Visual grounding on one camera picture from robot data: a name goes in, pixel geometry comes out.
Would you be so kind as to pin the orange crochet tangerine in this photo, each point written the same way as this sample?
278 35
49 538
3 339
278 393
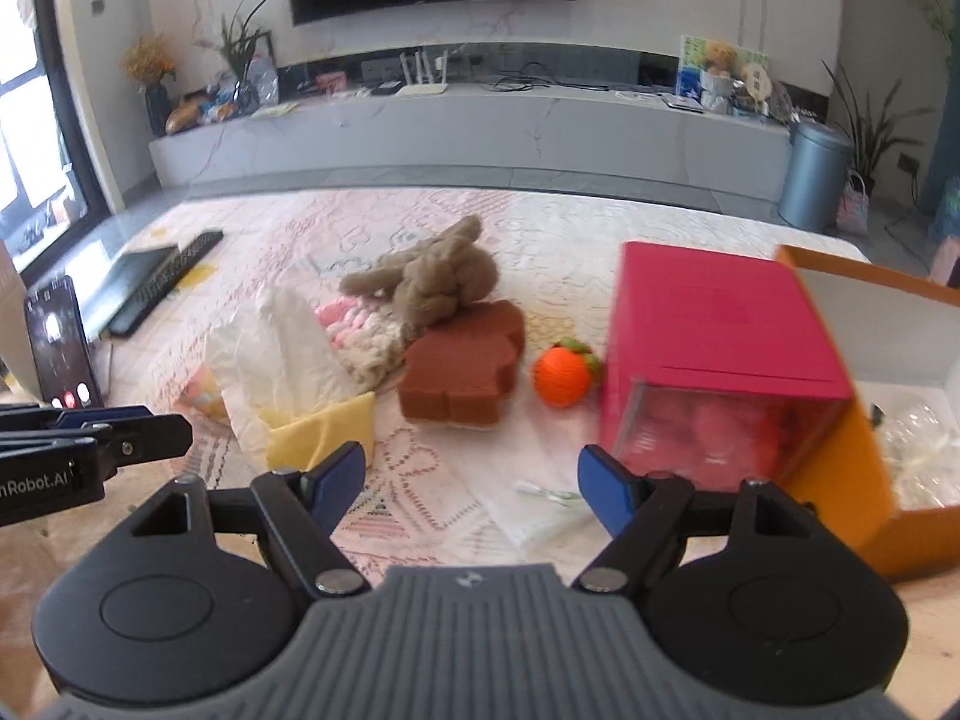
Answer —
562 379

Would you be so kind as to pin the white router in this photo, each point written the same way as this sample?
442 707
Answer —
420 86

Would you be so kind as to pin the red box with clear front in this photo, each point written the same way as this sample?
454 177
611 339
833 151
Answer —
712 315

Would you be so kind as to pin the clear plastic bag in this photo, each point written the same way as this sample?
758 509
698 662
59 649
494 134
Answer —
919 450

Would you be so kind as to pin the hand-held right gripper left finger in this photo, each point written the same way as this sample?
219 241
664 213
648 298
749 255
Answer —
341 476

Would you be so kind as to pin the pink and white knitted piece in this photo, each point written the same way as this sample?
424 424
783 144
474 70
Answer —
367 349

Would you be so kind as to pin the black tablet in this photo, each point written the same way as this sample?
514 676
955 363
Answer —
124 277

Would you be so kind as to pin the white round fan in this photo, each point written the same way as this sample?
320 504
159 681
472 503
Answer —
754 82

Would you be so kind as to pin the brown toast-shaped cushion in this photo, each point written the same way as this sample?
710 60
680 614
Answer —
457 375

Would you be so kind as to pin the teddy bear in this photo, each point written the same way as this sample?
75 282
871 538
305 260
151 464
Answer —
718 75

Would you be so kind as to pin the clear water bottle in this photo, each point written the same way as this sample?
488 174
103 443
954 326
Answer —
264 79

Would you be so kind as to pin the black window frame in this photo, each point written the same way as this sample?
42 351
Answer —
71 90

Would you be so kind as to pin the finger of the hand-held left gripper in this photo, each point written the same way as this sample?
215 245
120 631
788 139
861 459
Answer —
97 417
150 439

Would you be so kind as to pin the grey marble television console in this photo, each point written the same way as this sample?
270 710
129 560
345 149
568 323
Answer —
450 135

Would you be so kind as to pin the blue printed box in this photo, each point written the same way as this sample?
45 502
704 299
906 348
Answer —
690 82

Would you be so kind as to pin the brown bread bag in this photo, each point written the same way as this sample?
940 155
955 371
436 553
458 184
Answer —
184 116

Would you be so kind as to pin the brown plush rabbit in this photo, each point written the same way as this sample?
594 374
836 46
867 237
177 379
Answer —
442 277

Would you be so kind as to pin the yellow cloth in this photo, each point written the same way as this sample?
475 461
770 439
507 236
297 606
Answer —
322 427

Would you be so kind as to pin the blue water jug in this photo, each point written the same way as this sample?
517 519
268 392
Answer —
949 206

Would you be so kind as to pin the black smartphone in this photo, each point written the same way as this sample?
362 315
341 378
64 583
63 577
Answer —
60 337

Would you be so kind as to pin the blue-grey trash bin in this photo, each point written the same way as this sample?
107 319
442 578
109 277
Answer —
814 180

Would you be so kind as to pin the tall green potted plant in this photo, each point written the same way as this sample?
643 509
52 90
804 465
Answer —
870 135

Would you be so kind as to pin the pink lace tablecloth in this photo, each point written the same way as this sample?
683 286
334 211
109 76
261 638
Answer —
585 240

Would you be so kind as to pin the yellow flowers in blue vase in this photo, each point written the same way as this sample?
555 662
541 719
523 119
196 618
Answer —
154 90

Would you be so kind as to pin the pink woven basket bag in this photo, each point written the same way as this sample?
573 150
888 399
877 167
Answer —
853 210

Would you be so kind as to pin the green plant in glass vase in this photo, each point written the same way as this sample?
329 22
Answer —
240 45

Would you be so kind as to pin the pink stool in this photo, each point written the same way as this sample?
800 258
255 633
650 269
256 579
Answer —
946 259

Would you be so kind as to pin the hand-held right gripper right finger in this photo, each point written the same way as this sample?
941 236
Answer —
604 491

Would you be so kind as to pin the white paper napkin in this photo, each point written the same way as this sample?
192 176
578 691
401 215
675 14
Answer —
540 521

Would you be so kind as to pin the orange cardboard box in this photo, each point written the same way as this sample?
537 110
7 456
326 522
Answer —
847 495

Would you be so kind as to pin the small pink packet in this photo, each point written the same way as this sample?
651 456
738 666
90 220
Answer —
202 394

